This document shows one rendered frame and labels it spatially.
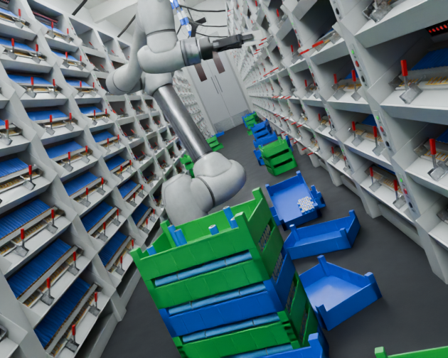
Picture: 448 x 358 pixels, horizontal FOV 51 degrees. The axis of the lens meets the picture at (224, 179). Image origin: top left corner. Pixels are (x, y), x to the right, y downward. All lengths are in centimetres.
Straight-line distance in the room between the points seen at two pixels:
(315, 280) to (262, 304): 65
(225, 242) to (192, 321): 23
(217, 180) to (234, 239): 97
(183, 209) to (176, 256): 83
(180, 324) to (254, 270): 25
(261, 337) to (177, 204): 91
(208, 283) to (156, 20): 90
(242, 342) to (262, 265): 21
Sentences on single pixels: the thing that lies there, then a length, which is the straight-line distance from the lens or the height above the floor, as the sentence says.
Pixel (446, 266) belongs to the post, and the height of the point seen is 5.
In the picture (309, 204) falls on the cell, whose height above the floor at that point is 8.
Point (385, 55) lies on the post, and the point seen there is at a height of 65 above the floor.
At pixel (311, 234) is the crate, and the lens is 212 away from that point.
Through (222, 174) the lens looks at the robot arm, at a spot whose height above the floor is 43.
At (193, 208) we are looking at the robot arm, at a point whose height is 36.
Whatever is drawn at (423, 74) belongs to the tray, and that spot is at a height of 59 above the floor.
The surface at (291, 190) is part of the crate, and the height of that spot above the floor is 12.
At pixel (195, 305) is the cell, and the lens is 114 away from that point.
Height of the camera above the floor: 72
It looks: 9 degrees down
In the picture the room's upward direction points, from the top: 24 degrees counter-clockwise
